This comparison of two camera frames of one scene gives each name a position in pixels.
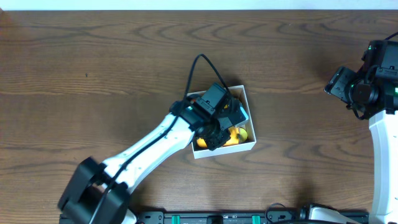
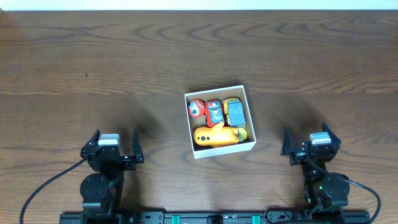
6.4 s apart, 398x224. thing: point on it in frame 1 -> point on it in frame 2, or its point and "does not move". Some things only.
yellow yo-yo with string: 243,135 does not move
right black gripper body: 342,82 -> 298,157
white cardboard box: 239,92 does not move
